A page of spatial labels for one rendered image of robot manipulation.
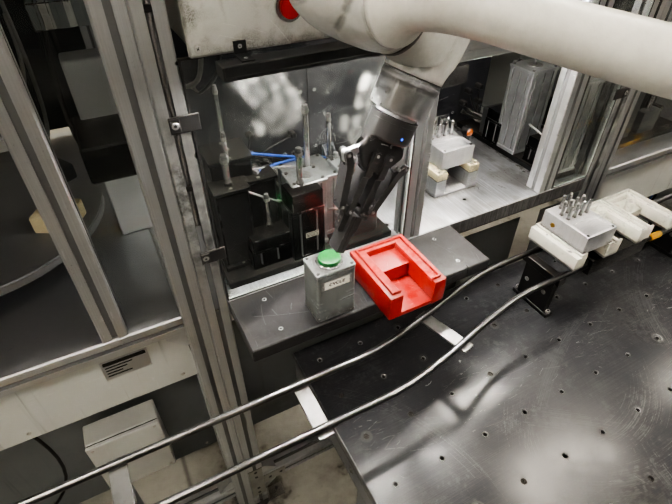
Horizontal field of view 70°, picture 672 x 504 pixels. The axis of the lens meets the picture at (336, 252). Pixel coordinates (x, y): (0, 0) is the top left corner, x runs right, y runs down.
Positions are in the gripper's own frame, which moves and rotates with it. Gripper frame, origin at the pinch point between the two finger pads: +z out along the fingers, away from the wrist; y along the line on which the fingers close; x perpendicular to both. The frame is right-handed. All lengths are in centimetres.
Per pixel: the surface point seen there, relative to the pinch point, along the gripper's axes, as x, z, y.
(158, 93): -11.4, -11.3, 30.2
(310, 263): -3.2, 8.8, 1.3
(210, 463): -37, 112, -18
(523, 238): -83, 32, -181
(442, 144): -29, -13, -41
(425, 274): 2.4, 5.8, -20.7
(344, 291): 0.2, 12.1, -5.7
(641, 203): -2, -18, -90
